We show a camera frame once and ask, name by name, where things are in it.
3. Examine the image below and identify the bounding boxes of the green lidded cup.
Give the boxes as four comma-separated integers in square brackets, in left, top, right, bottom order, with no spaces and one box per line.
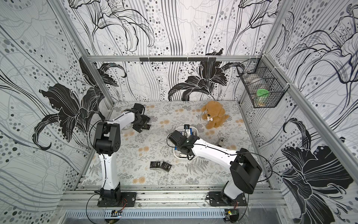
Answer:
[256,89,270,104]

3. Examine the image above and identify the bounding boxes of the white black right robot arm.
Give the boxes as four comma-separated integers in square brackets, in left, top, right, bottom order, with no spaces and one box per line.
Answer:
[168,132,262,200]

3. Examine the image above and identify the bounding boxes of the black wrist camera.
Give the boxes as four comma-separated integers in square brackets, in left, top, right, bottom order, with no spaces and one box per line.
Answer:
[168,130,187,149]
[132,103,145,114]

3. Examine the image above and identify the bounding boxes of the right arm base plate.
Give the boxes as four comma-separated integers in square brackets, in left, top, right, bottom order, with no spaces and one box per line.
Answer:
[206,191,248,207]

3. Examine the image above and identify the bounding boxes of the white slotted cable duct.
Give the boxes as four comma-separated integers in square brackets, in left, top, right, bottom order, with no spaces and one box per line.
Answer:
[65,209,225,219]

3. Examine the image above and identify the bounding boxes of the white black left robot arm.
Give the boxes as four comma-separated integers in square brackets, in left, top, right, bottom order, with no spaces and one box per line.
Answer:
[93,109,150,190]

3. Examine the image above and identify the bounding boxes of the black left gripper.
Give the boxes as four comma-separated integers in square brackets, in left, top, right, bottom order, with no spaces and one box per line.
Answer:
[132,115,150,133]

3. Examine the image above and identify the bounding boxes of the black wire wall basket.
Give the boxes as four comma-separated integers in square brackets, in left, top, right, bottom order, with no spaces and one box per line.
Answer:
[236,56,286,108]

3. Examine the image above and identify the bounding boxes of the brown plush dog toy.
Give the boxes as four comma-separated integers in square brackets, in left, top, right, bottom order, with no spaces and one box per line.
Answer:
[201,101,229,129]

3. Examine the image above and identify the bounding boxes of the white plastic storage box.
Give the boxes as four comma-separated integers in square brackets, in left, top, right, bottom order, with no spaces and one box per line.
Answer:
[172,125,200,160]

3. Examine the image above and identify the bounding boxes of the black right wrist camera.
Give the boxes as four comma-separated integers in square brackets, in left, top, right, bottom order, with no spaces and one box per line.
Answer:
[168,130,187,149]

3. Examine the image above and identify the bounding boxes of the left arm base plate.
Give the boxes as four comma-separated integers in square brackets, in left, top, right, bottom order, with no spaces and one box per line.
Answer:
[97,192,137,208]

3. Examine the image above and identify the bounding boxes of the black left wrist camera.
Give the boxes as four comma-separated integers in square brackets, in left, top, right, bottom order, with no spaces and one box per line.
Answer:
[132,103,145,114]

